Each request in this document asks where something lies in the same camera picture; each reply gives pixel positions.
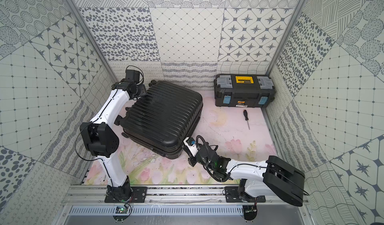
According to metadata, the black ribbed hard-shell suitcase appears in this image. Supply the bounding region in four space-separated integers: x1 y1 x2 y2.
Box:
116 81 203 159

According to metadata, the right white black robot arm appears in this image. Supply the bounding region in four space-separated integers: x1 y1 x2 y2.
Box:
183 137 308 207

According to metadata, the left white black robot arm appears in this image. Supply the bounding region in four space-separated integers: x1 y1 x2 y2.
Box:
80 66 147 203

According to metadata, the black toolbox yellow label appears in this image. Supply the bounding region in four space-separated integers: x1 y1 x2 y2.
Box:
214 74 276 108

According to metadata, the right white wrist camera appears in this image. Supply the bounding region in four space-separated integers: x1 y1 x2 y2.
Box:
183 137 199 157

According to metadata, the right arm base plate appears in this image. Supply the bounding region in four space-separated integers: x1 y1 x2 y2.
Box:
223 186 266 203

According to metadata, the black handle screwdriver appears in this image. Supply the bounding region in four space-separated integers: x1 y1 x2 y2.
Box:
243 110 250 129

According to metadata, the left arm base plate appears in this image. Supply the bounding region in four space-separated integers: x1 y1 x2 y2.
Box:
104 186 148 203

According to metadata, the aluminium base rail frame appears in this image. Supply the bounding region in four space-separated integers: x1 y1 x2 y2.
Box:
64 184 310 206

